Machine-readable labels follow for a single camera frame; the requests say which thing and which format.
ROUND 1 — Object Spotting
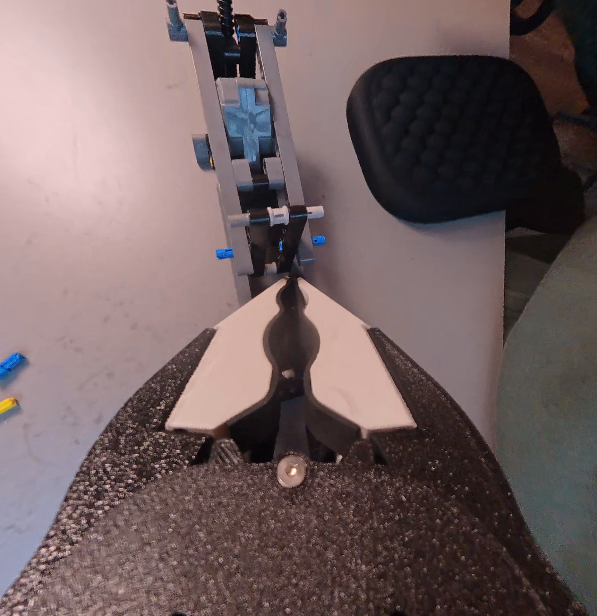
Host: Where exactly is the grey black toy chassis assembly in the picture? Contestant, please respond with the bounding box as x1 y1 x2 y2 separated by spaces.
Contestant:
166 0 328 309

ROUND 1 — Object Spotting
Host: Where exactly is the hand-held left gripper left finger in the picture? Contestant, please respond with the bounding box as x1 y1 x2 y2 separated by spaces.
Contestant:
165 278 299 439

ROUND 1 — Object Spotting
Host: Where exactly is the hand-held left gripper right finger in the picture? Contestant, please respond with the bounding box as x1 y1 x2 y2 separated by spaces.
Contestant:
298 278 419 440

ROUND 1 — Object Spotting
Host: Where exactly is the black textured chair cushion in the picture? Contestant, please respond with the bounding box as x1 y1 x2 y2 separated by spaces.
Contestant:
346 54 564 225

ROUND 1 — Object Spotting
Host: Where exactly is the grey desk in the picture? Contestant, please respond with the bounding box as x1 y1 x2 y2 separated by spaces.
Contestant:
0 0 512 602

